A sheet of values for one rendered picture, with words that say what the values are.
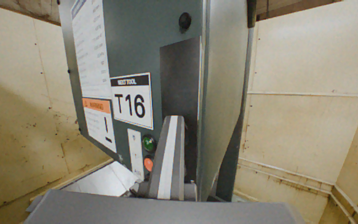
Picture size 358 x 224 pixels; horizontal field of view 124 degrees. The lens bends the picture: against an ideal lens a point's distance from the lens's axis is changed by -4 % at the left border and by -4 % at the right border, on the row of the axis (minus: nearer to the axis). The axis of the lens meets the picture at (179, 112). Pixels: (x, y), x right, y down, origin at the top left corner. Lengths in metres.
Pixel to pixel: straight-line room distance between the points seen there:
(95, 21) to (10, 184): 1.40
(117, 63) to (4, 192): 1.45
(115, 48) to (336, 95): 1.23
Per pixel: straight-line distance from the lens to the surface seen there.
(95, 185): 1.58
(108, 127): 0.26
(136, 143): 0.18
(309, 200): 1.54
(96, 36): 0.26
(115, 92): 0.20
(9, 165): 1.46
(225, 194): 1.13
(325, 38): 1.24
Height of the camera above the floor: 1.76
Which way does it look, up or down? 12 degrees down
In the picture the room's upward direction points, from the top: straight up
